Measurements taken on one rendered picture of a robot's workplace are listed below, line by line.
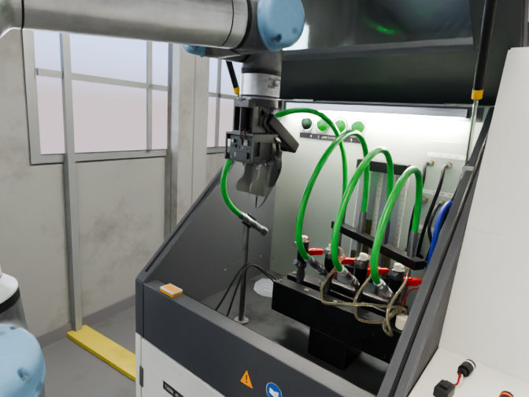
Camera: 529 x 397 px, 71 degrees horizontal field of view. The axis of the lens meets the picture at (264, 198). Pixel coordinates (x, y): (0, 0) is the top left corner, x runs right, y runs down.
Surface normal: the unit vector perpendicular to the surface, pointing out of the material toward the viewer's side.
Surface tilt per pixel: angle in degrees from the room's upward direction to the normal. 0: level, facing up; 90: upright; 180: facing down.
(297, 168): 90
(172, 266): 90
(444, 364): 0
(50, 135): 90
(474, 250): 76
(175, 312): 90
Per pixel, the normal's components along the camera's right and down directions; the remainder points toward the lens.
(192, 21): 0.55, 0.62
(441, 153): -0.63, 0.12
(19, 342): 0.15, -0.94
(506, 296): -0.59, -0.11
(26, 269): 0.83, 0.18
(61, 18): 0.37, 0.90
